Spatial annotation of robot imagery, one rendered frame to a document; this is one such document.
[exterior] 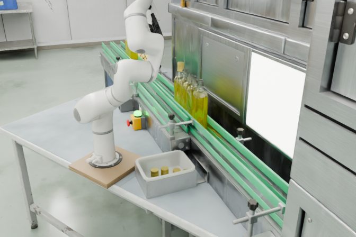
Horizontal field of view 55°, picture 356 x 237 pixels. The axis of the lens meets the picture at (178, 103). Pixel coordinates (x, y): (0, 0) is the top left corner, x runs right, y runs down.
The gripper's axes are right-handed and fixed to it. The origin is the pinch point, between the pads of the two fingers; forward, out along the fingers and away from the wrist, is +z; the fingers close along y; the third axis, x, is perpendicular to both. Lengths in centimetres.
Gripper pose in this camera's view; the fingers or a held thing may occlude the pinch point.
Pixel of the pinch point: (156, 33)
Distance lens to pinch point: 152.6
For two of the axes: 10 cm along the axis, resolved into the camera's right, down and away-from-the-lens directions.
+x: -8.8, 4.5, -1.8
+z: 3.2, 8.2, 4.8
